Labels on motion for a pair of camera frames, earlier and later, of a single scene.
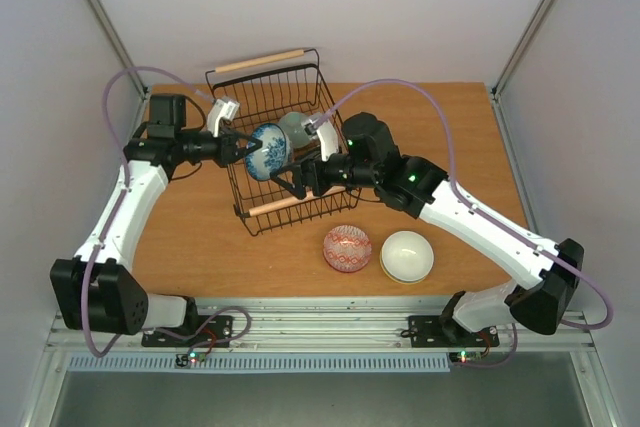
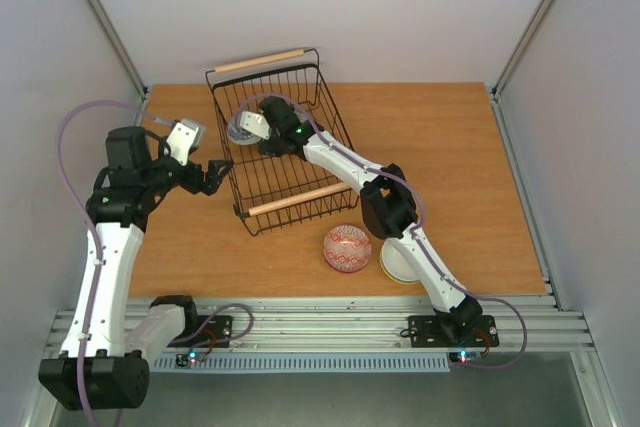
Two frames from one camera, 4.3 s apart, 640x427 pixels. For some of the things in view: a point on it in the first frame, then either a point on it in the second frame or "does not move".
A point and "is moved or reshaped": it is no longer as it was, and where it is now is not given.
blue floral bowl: x=275 y=150 is moved or reshaped
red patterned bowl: x=347 y=248 does not move
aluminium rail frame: x=336 y=325 does not move
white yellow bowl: x=406 y=257 does not move
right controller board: x=465 y=357 does not move
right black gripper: x=308 y=177 to x=273 y=145
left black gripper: x=228 y=152 to x=196 y=184
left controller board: x=190 y=357 does not move
